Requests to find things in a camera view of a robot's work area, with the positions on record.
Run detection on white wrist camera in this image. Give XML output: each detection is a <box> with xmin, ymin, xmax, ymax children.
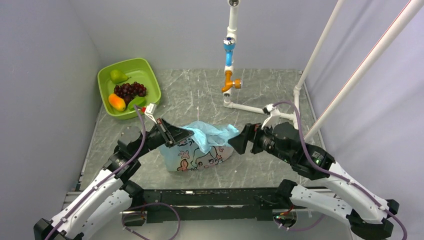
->
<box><xmin>261</xmin><ymin>103</ymin><xmax>281</xmax><ymax>130</ymax></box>
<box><xmin>141</xmin><ymin>103</ymin><xmax>157</xmax><ymax>124</ymax></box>

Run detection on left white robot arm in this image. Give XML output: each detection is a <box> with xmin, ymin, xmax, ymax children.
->
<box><xmin>33</xmin><ymin>118</ymin><xmax>194</xmax><ymax>240</ymax></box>

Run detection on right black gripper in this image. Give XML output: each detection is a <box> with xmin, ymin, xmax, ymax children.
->
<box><xmin>227</xmin><ymin>119</ymin><xmax>292</xmax><ymax>163</ymax></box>

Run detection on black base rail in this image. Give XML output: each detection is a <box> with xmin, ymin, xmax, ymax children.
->
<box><xmin>128</xmin><ymin>187</ymin><xmax>294</xmax><ymax>224</ymax></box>

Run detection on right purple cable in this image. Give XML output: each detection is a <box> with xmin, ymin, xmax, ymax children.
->
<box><xmin>272</xmin><ymin>100</ymin><xmax>408</xmax><ymax>240</ymax></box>

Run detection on orange fake mango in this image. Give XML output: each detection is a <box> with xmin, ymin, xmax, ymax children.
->
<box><xmin>108</xmin><ymin>93</ymin><xmax>127</xmax><ymax>112</ymax></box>

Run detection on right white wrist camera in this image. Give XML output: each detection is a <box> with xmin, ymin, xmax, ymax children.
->
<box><xmin>261</xmin><ymin>103</ymin><xmax>281</xmax><ymax>130</ymax></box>

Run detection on green fake pear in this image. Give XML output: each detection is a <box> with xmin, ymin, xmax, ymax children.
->
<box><xmin>109</xmin><ymin>69</ymin><xmax>130</xmax><ymax>84</ymax></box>

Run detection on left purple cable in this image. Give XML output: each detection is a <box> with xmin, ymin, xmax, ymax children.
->
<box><xmin>43</xmin><ymin>105</ymin><xmax>182</xmax><ymax>240</ymax></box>

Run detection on blue printed plastic bag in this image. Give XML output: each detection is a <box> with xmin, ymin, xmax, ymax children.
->
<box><xmin>159</xmin><ymin>121</ymin><xmax>240</xmax><ymax>172</ymax></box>

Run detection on purple cable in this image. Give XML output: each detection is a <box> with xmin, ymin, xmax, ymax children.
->
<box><xmin>272</xmin><ymin>100</ymin><xmax>408</xmax><ymax>240</ymax></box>
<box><xmin>43</xmin><ymin>105</ymin><xmax>182</xmax><ymax>240</ymax></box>

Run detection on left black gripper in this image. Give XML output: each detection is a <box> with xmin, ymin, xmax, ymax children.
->
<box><xmin>133</xmin><ymin>117</ymin><xmax>194</xmax><ymax>159</ymax></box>

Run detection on green plastic tray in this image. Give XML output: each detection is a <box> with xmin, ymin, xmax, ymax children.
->
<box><xmin>97</xmin><ymin>58</ymin><xmax>162</xmax><ymax>120</ymax></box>

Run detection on white pvc pipe frame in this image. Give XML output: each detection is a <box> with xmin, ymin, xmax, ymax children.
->
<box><xmin>221</xmin><ymin>0</ymin><xmax>424</xmax><ymax>142</ymax></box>

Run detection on dark red fake grapes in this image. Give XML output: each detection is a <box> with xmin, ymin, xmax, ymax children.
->
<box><xmin>113</xmin><ymin>82</ymin><xmax>147</xmax><ymax>105</ymax></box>

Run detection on green fake fruit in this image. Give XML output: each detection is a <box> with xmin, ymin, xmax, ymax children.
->
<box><xmin>127</xmin><ymin>96</ymin><xmax>146</xmax><ymax>111</ymax></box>

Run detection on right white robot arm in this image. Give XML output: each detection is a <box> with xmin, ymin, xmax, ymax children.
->
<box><xmin>228</xmin><ymin>122</ymin><xmax>399</xmax><ymax>240</ymax></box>

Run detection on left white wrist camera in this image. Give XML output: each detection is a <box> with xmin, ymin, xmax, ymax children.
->
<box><xmin>141</xmin><ymin>103</ymin><xmax>157</xmax><ymax>124</ymax></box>

